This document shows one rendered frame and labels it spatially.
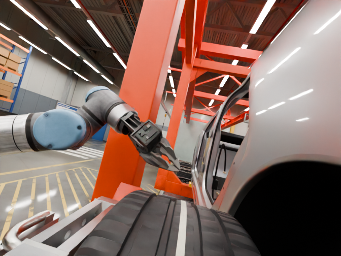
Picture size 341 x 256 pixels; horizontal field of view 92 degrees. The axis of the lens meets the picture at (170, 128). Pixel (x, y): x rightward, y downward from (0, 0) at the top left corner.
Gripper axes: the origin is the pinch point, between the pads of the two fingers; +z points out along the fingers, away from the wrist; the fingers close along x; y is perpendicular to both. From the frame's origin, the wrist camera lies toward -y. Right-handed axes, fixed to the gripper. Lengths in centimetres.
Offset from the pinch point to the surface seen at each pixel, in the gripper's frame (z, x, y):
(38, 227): -17.7, -36.3, -6.9
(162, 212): 6.0, -10.9, 16.3
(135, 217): 3.8, -14.0, 19.2
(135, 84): -39.1, 17.6, -6.8
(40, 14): -922, 180, -321
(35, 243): -3.6, -24.9, 19.5
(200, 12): -121, 186, -60
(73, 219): -4.9, -22.3, 12.9
